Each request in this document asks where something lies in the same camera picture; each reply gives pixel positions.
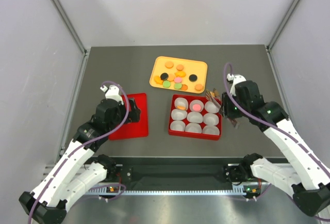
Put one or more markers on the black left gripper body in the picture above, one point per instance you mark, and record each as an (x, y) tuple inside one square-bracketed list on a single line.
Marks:
[(132, 117)]

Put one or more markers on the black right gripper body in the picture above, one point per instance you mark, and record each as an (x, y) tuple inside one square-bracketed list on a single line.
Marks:
[(231, 109)]

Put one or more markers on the metal tongs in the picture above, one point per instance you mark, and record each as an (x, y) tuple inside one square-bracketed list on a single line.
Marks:
[(218, 102)]

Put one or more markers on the pink sandwich cookie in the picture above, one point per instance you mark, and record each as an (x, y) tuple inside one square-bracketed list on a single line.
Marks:
[(197, 108), (178, 80)]

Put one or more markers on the tan rectangular biscuit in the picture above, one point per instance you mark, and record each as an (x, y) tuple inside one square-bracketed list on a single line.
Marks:
[(181, 108)]

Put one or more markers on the black sandwich cookie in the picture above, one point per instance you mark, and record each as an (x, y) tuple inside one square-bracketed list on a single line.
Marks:
[(164, 76), (193, 78)]

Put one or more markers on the orange round cookie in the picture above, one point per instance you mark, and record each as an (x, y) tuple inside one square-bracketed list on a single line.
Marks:
[(180, 67), (169, 64)]

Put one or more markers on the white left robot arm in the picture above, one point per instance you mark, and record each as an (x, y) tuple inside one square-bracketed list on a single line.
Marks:
[(77, 171)]

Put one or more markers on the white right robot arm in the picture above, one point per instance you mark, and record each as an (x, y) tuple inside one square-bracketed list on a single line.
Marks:
[(307, 179)]

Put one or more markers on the red box lid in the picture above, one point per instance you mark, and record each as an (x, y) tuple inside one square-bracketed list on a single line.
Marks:
[(136, 124)]

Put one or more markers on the red cookie box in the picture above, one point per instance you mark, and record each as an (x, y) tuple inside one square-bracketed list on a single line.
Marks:
[(203, 112)]

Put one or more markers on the green sandwich cookie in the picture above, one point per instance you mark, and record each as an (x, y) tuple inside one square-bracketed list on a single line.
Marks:
[(177, 86), (166, 84)]

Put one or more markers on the brown chip cookie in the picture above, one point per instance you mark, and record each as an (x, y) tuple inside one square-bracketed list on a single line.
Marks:
[(184, 87)]

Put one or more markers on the yellow tray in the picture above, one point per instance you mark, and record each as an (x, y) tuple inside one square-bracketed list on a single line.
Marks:
[(199, 68)]

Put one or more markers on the yellow fish cookie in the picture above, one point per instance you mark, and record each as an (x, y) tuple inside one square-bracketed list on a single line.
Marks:
[(180, 74)]

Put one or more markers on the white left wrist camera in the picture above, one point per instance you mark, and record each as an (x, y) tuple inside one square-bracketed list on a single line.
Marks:
[(112, 92)]

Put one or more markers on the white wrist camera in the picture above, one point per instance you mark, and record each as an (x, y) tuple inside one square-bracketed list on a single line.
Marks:
[(112, 92), (234, 79)]

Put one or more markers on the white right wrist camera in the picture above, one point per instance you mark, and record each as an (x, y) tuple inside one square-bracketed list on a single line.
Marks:
[(234, 79)]

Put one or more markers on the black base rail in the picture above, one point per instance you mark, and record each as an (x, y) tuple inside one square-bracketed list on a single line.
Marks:
[(177, 173)]

